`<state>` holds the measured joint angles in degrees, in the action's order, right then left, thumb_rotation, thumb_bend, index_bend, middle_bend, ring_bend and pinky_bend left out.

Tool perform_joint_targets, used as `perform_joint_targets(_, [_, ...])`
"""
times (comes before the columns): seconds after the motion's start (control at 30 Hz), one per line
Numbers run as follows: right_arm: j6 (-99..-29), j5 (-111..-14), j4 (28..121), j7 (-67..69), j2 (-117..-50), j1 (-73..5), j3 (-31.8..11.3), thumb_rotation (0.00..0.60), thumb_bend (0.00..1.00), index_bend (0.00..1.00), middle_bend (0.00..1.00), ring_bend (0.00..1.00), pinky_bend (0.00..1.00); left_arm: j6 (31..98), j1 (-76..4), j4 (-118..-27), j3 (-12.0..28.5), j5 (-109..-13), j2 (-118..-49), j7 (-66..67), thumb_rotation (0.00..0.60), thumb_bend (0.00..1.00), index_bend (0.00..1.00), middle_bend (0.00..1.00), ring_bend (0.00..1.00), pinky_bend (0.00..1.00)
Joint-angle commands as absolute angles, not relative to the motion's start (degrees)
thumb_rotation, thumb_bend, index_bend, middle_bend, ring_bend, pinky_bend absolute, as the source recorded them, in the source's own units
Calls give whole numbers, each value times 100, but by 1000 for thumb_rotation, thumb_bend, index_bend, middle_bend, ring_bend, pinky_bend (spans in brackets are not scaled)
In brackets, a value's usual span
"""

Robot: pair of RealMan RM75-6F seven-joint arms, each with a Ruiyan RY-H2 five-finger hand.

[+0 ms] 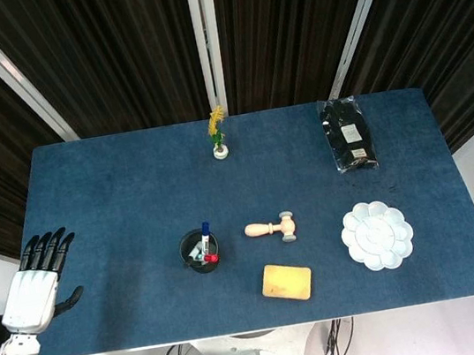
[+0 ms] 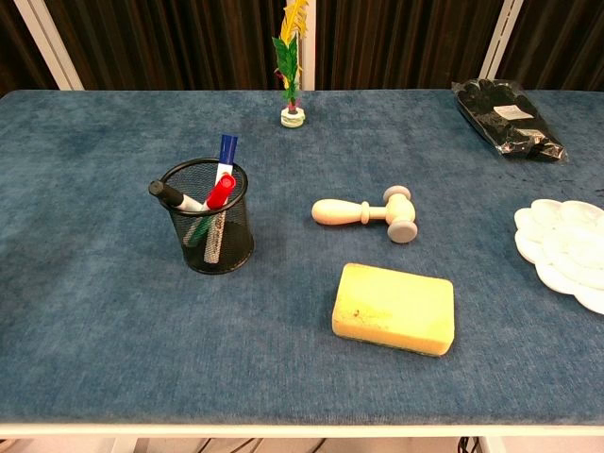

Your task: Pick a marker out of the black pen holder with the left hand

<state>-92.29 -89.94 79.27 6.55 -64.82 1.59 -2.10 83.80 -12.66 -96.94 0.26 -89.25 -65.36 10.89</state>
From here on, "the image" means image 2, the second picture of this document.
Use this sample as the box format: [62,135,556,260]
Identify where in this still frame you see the black-capped white marker pen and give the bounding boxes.
[147,179,205,214]

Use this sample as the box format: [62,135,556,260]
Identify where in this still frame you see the black mesh pen holder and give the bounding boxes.
[159,158,256,276]

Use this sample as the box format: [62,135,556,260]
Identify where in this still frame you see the red-capped marker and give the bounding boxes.
[184,172,237,247]

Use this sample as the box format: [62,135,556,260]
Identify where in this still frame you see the blue-capped marker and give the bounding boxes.
[203,134,240,264]

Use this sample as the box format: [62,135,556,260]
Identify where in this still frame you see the wooden toy hammer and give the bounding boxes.
[310,185,419,245]

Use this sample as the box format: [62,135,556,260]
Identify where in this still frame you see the yellow sponge block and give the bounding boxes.
[331,262,456,359]

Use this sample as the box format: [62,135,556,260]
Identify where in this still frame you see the artificial plant in white base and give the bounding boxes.
[272,0,310,128]

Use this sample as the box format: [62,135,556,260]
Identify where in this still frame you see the black gloves in plastic bag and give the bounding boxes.
[450,78,567,164]

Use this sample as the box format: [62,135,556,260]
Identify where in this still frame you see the blue fabric table cover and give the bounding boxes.
[0,89,604,426]

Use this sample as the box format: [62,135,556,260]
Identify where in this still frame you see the white flower-shaped paint palette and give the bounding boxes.
[512,198,604,315]

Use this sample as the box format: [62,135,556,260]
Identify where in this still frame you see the white frame post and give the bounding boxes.
[478,0,525,80]
[12,0,86,91]
[296,0,316,91]

